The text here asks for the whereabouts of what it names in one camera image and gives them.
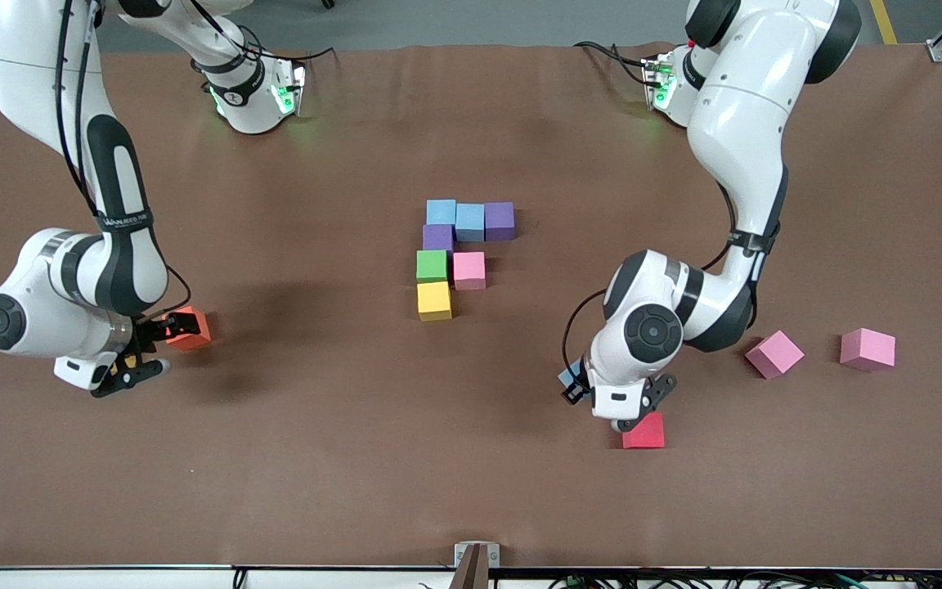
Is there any orange foam block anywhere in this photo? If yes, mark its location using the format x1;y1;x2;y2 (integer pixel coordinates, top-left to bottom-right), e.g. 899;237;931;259
164;306;212;353

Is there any red foam block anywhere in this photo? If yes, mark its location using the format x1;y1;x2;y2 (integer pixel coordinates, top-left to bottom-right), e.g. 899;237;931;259
622;411;666;450

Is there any pink foam block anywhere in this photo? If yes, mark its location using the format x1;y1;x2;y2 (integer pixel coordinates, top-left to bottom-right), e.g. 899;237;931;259
745;330;805;380
839;328;897;373
453;251;487;291

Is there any green foam block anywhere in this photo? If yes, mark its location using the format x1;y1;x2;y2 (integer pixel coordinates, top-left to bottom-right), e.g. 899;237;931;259
416;250;449;284

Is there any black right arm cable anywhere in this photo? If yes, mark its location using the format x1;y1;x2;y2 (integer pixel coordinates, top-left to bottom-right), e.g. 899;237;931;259
164;266;193;317

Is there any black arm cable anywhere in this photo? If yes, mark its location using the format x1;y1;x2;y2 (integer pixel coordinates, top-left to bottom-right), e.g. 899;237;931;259
164;266;193;317
562;286;612;371

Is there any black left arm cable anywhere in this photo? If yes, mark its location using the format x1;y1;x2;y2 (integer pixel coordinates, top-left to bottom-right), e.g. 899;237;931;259
562;286;612;371

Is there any metal table edge bracket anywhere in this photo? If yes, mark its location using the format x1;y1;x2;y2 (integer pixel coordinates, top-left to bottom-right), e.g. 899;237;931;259
449;542;501;589

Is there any black base cable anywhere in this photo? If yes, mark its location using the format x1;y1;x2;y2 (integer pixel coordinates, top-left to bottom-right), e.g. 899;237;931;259
574;39;653;87

